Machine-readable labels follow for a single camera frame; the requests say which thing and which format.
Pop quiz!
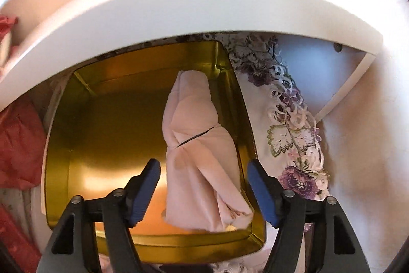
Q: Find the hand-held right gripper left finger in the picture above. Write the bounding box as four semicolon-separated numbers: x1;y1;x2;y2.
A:
37;158;161;273

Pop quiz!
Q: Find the white floral embroidered cloth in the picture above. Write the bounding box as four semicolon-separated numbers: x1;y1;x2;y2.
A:
96;31;331;273

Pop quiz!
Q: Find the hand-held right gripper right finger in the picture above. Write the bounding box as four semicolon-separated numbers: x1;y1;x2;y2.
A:
247;159;373;273

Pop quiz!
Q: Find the red patterned cloth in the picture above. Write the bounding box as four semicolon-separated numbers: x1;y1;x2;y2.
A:
0;206;42;273

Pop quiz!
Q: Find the gold metal tin box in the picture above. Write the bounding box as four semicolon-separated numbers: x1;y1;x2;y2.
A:
41;40;267;264

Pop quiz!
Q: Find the thin black elastic band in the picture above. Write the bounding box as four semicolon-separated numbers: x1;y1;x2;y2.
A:
178;125;222;146

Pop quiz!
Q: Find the pink garment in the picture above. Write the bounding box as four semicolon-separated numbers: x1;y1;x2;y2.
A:
161;69;254;233

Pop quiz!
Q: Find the white speckled cloth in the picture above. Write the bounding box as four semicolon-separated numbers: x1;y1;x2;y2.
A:
0;186;34;229

